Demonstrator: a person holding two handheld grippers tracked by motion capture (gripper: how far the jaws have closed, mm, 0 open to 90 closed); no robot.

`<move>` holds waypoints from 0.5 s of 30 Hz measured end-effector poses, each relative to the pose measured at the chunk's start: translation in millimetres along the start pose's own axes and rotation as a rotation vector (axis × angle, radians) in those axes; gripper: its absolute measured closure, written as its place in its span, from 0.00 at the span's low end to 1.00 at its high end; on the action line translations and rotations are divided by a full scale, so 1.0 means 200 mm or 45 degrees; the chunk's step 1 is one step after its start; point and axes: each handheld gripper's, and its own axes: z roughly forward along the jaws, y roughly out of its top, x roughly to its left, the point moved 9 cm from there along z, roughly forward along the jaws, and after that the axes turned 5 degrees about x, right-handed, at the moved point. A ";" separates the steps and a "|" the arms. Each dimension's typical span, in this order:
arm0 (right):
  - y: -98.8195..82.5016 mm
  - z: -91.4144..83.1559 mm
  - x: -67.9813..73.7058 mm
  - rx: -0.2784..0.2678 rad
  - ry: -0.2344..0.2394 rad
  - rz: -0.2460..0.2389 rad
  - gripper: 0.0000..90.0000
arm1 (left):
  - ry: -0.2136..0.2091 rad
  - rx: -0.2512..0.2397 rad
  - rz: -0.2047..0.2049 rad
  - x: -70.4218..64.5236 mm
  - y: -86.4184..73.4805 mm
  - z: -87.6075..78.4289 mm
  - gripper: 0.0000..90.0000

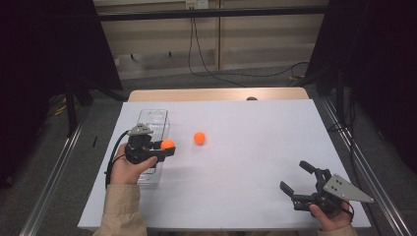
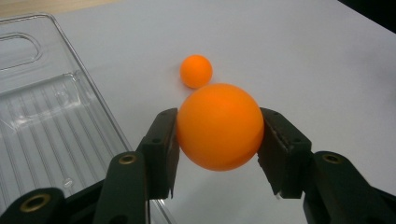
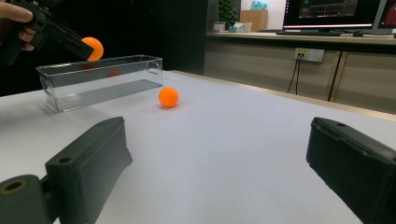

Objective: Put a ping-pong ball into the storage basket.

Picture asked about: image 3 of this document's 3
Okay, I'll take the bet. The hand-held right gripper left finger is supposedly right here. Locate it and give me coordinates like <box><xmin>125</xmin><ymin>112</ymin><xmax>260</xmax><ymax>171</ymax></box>
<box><xmin>45</xmin><ymin>116</ymin><xmax>134</xmax><ymax>224</ymax></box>

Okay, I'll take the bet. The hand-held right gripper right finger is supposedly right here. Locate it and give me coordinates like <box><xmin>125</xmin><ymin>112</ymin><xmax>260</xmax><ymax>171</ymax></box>
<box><xmin>305</xmin><ymin>117</ymin><xmax>396</xmax><ymax>224</ymax></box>

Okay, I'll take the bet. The orange ball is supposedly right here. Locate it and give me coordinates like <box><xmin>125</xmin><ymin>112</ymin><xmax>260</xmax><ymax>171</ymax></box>
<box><xmin>158</xmin><ymin>86</ymin><xmax>180</xmax><ymax>109</ymax></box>
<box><xmin>81</xmin><ymin>36</ymin><xmax>105</xmax><ymax>63</ymax></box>

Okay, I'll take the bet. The clear plastic container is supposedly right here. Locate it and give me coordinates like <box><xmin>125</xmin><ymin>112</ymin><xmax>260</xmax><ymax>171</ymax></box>
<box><xmin>35</xmin><ymin>54</ymin><xmax>164</xmax><ymax>114</ymax></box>

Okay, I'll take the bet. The beige long counter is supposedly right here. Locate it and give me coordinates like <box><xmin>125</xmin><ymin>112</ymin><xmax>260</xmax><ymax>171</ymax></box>
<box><xmin>204</xmin><ymin>31</ymin><xmax>396</xmax><ymax>115</ymax></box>

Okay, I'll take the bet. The black keyboard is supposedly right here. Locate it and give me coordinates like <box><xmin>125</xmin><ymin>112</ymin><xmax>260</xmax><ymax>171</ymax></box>
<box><xmin>275</xmin><ymin>29</ymin><xmax>344</xmax><ymax>37</ymax></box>

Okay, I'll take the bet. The green plant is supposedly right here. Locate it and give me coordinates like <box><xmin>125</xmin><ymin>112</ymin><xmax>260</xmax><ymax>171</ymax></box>
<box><xmin>218</xmin><ymin>0</ymin><xmax>239</xmax><ymax>27</ymax></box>

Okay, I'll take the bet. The tissue box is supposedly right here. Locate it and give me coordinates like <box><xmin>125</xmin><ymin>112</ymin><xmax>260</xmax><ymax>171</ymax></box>
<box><xmin>228</xmin><ymin>21</ymin><xmax>246</xmax><ymax>33</ymax></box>

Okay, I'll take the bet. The large black monitor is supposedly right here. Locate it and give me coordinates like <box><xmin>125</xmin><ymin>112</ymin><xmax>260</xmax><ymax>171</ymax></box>
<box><xmin>282</xmin><ymin>0</ymin><xmax>382</xmax><ymax>31</ymax></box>

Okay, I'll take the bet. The wooden cabinet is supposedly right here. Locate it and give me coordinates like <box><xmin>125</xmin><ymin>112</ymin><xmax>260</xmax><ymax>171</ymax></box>
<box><xmin>239</xmin><ymin>9</ymin><xmax>269</xmax><ymax>33</ymax></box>

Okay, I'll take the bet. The light blue object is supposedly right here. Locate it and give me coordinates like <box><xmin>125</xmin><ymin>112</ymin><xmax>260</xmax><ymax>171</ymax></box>
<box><xmin>249</xmin><ymin>0</ymin><xmax>269</xmax><ymax>11</ymax></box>

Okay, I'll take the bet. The black power cable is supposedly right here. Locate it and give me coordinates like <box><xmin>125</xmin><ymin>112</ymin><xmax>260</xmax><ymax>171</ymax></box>
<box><xmin>293</xmin><ymin>55</ymin><xmax>303</xmax><ymax>95</ymax></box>
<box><xmin>287</xmin><ymin>55</ymin><xmax>301</xmax><ymax>94</ymax></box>

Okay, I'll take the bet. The white wall socket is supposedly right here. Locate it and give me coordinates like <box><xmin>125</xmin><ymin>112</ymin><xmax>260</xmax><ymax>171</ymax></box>
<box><xmin>293</xmin><ymin>47</ymin><xmax>325</xmax><ymax>63</ymax></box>

